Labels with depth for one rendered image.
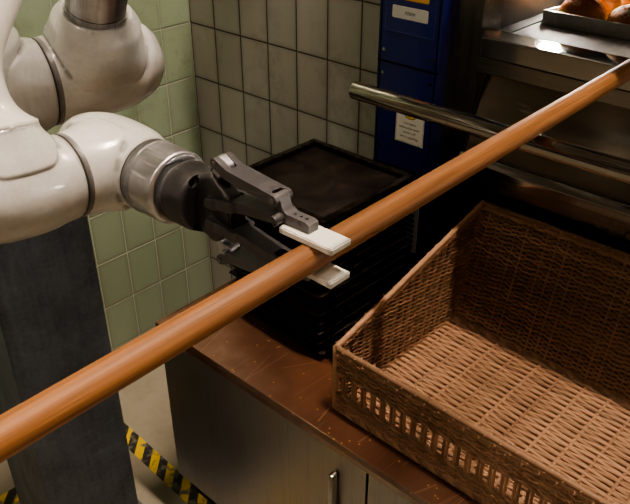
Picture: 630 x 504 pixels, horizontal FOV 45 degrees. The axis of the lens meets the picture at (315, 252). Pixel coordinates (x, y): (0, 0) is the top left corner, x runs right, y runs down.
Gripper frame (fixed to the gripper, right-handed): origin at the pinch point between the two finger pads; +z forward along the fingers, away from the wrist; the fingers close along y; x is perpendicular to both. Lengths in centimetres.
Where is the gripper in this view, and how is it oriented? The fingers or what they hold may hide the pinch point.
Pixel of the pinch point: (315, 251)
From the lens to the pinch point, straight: 75.7
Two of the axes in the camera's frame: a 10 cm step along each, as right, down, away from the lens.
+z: 7.5, 3.5, -5.6
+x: -6.6, 3.9, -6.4
